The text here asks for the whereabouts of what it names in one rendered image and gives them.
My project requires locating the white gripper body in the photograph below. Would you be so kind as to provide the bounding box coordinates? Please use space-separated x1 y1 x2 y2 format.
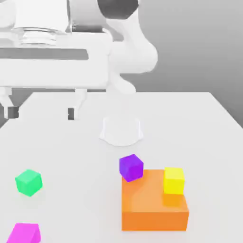
0 32 113 90

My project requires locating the small green cube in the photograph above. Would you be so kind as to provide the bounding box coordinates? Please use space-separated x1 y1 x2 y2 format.
15 168 43 197

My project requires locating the small purple cube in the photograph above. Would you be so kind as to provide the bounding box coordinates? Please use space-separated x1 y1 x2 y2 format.
119 153 144 183

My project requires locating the small magenta cube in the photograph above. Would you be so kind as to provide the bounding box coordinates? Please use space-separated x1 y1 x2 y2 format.
6 223 42 243

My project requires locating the small yellow cube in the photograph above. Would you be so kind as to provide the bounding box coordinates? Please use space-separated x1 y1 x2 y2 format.
163 167 186 196

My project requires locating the large orange box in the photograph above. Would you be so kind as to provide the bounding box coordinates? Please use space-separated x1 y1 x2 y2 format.
121 169 190 232

